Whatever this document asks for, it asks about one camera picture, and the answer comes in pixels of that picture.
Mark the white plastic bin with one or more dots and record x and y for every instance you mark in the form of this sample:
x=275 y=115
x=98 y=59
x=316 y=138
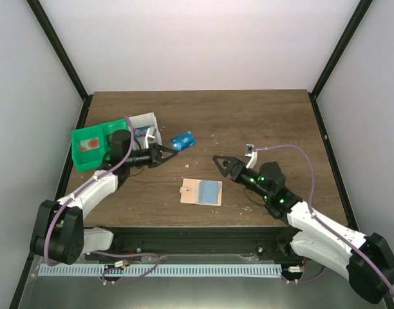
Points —
x=147 y=119

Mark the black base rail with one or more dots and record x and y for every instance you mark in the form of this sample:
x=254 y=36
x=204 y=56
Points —
x=265 y=243

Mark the green plastic bin middle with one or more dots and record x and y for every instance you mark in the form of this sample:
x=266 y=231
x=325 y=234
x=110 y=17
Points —
x=108 y=128

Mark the blue vip card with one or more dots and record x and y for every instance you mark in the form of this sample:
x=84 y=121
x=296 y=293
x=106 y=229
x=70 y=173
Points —
x=183 y=141

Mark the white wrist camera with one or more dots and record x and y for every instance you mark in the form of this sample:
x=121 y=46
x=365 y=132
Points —
x=252 y=154
x=149 y=137

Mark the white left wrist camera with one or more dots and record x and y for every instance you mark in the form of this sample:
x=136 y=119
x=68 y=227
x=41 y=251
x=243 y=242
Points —
x=149 y=137

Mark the black frame post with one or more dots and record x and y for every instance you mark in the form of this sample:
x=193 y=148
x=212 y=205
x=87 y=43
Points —
x=50 y=33
x=342 y=44

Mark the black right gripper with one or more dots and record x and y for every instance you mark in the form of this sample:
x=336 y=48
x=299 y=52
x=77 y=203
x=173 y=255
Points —
x=232 y=165

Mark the green plastic bin left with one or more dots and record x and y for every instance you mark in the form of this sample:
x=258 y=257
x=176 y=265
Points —
x=84 y=161

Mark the light blue slotted cable duct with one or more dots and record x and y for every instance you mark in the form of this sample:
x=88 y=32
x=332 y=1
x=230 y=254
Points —
x=165 y=270

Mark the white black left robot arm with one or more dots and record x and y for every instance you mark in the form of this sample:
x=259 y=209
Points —
x=59 y=235

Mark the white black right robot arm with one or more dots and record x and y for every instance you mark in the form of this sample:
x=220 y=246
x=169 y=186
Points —
x=366 y=262

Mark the blue credit card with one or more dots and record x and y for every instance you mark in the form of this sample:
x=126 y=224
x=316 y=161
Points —
x=140 y=131

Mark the white red card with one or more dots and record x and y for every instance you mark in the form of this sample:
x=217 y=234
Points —
x=89 y=144

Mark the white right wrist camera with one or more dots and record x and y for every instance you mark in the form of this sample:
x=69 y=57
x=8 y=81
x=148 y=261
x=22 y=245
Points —
x=252 y=154

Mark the black frame post right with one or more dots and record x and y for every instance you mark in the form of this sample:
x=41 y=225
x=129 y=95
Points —
x=342 y=44

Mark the green plastic bin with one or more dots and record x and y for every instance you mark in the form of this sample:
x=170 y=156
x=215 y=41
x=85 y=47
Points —
x=108 y=128
x=84 y=161

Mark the black frame post left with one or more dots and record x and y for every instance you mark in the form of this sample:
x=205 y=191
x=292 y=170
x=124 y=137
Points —
x=50 y=33

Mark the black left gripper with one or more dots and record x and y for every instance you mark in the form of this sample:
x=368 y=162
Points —
x=156 y=154

